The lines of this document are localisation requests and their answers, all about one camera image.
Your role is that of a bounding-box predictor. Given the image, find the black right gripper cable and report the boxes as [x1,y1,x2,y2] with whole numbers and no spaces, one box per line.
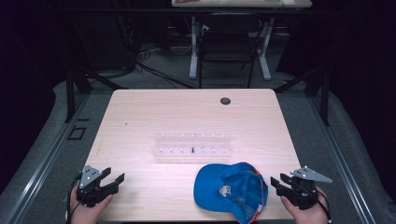
[292,179,332,224]

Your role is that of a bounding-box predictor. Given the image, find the aluminium floor rail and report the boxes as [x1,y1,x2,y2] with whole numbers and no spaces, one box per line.
[0,92,92,224]
[306,92,380,224]

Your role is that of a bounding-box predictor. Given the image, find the person's left hand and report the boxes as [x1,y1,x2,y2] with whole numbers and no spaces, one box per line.
[69,186,114,224]

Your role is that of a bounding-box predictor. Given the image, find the white-legged desk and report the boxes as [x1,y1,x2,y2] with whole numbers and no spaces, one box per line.
[171,0,313,82]

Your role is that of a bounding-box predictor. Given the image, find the black chair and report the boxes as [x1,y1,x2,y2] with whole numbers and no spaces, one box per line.
[197,13,263,90]

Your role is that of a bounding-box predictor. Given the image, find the blue baseball cap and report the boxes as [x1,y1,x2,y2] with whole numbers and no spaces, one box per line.
[193,161,269,224]

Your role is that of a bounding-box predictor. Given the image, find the clear acrylic peg rack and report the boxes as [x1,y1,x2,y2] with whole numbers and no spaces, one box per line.
[151,132,233,159]

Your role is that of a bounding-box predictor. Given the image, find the black floor cables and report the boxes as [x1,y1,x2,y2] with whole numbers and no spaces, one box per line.
[134,43,198,90]

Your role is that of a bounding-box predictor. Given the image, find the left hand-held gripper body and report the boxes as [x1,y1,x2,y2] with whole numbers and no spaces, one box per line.
[76,164,120,208]

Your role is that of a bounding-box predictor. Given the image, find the person's right hand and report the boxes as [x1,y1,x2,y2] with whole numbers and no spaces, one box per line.
[279,190,331,224]

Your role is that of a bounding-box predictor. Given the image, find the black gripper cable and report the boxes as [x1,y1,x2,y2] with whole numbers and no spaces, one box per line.
[65,172,83,224]
[292,179,332,224]

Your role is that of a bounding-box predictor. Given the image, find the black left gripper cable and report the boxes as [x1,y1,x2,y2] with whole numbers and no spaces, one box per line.
[65,172,83,224]

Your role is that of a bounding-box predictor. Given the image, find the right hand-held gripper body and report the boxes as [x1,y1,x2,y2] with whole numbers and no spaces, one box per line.
[281,165,333,210]

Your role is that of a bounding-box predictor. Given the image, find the black metal stand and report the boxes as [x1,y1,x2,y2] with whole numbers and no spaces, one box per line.
[274,65,332,127]
[64,65,129,124]

